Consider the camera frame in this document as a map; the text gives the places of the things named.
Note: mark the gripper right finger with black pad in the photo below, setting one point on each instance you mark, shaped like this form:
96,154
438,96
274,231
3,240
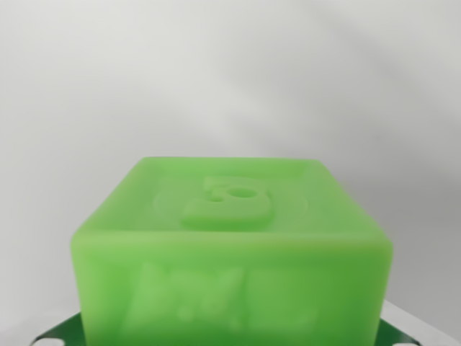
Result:
396,331

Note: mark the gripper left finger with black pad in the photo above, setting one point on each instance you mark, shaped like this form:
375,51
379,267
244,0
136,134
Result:
65,329

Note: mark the green cube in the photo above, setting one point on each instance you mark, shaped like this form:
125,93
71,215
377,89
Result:
230,274

